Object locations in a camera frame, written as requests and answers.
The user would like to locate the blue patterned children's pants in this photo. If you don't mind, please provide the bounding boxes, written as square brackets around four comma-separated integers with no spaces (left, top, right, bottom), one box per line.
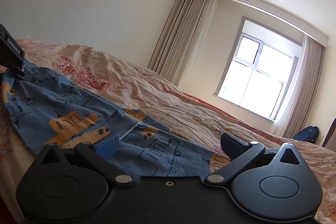
[1,63,228,178]

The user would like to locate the orange bed sheet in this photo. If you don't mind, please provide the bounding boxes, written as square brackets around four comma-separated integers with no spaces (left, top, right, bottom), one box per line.
[182,91,271,132]

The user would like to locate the pink floral bed quilt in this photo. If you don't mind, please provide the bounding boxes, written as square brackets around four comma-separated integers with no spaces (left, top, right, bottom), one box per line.
[1,39,335,223]

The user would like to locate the dark blue backpack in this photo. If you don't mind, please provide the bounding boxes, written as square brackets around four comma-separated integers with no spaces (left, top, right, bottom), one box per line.
[293,126,319,143]

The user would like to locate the beige curtain right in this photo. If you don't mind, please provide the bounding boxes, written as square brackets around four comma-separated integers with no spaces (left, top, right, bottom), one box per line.
[270,35,325,138]

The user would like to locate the beige curtain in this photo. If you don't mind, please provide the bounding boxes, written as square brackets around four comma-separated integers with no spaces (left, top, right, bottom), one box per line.
[148,0,219,86]
[270,35,325,138]

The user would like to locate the white framed window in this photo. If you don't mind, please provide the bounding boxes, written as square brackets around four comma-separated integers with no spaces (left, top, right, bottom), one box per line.
[215,16,302,121]

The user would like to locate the beige curtain left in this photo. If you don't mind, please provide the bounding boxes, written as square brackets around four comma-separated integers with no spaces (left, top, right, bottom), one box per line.
[148,0,219,86]

